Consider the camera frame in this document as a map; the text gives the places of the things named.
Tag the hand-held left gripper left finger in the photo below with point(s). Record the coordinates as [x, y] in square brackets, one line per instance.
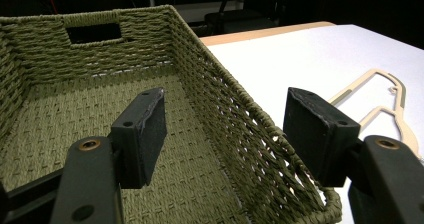
[133, 140]

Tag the green woven basket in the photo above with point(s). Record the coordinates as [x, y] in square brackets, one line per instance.
[196, 124]

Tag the black chair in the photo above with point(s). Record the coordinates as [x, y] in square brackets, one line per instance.
[240, 15]

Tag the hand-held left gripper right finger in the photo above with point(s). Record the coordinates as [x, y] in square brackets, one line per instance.
[320, 137]

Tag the beige clothes hanger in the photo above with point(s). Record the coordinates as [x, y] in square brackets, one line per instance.
[401, 117]

